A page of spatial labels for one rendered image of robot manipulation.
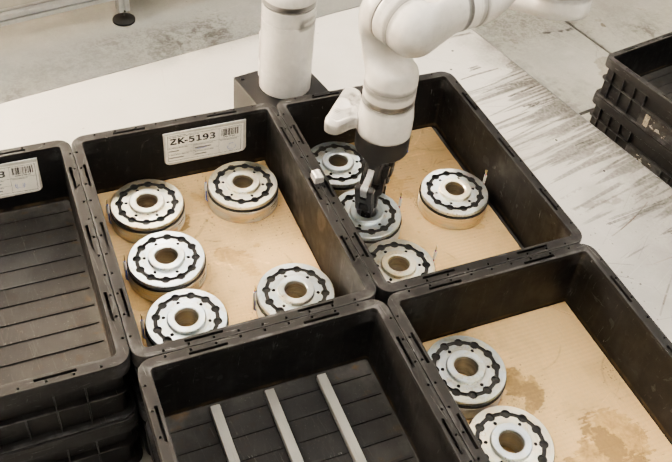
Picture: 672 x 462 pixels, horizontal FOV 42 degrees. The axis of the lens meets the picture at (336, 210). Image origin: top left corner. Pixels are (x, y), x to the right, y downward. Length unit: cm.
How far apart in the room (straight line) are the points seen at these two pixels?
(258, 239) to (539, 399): 44
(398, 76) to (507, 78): 78
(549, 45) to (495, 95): 157
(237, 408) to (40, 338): 27
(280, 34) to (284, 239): 38
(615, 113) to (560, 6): 99
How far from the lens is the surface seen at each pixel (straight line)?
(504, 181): 130
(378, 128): 113
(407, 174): 136
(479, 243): 128
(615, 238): 155
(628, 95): 220
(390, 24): 104
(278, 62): 149
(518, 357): 116
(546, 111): 178
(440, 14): 106
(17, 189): 129
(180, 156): 130
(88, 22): 325
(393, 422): 107
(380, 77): 109
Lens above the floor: 172
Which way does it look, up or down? 44 degrees down
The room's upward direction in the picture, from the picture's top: 6 degrees clockwise
